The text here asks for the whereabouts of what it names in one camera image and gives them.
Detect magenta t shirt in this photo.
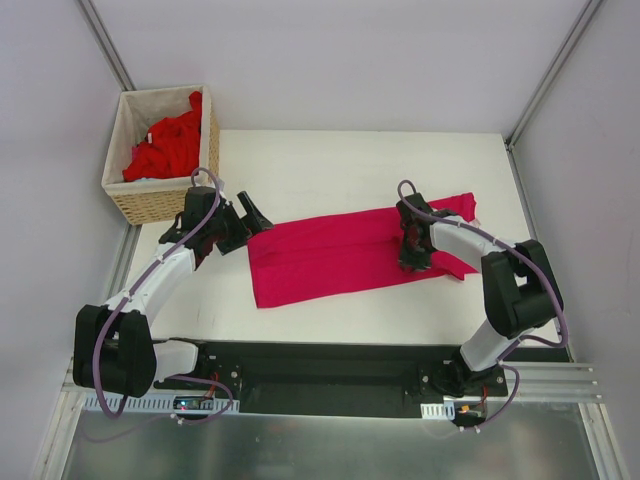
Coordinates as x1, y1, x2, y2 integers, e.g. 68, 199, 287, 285
248, 207, 477, 309

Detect wicker laundry basket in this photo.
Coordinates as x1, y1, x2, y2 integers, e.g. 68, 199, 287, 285
101, 85, 220, 225

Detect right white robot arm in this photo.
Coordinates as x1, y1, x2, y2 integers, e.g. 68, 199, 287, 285
396, 192, 567, 398

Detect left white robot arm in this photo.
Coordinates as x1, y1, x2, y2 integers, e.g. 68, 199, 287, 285
72, 186, 274, 398

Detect red t shirt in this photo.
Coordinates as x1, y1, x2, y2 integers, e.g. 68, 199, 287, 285
122, 91, 202, 182

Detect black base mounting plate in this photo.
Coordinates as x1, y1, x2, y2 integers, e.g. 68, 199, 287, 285
154, 341, 507, 418

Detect right white cable duct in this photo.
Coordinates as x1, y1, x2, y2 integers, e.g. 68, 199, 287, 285
420, 401, 456, 421

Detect white cable duct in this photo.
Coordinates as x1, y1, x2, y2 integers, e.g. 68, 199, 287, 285
420, 401, 456, 421
82, 393, 241, 415

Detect left aluminium frame post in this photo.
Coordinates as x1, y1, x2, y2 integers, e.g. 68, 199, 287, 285
74, 0, 136, 91

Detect aluminium frame post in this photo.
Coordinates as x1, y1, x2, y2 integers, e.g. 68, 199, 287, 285
74, 0, 136, 91
503, 0, 606, 149

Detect left white cable duct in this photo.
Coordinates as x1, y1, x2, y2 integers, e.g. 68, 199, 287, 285
82, 393, 241, 415

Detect right aluminium frame post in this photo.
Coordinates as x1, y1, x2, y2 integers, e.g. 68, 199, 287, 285
503, 0, 606, 149

